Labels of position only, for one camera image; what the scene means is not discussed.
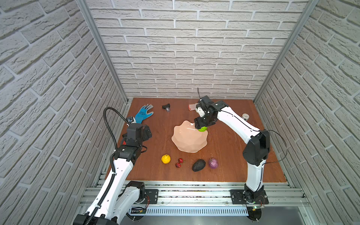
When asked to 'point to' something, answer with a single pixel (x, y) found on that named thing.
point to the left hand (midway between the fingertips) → (142, 127)
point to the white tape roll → (245, 116)
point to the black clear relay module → (166, 107)
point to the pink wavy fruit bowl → (187, 138)
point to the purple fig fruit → (213, 164)
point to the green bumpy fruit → (203, 129)
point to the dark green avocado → (198, 165)
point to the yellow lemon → (166, 159)
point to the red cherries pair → (178, 165)
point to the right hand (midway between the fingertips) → (204, 124)
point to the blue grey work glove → (143, 114)
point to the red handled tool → (124, 143)
